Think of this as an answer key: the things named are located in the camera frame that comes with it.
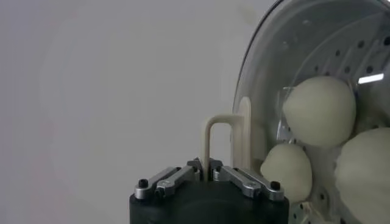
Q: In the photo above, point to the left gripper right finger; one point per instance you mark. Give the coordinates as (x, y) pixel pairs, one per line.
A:
(243, 181)

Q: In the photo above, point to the round glass pot lid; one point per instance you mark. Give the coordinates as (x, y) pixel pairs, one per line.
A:
(243, 134)

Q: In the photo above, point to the white steamed baozi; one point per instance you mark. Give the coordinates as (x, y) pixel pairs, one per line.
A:
(365, 179)
(320, 111)
(288, 173)

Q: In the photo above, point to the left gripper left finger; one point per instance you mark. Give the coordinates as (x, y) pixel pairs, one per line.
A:
(173, 181)

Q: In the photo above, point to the stainless steel steamer basket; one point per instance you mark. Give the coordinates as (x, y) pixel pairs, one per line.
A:
(350, 54)

